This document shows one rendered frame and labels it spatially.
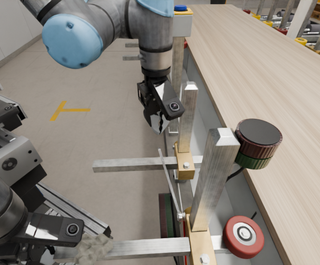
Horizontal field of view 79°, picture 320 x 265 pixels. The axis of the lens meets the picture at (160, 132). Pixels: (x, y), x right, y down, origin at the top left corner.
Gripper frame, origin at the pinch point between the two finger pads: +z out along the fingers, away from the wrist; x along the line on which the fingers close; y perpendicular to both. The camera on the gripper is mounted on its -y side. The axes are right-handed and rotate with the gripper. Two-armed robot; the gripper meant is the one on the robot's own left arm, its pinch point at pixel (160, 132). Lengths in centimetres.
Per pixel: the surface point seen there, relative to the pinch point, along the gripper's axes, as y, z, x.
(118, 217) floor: 28, 95, 18
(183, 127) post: -3.5, -2.4, -6.1
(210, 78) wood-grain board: 30, 5, -42
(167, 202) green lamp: -9.5, 24.9, 1.7
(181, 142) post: -3.3, 3.7, -5.8
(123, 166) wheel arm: 0.4, 9.8, 12.5
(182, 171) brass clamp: -10.0, 9.1, -2.9
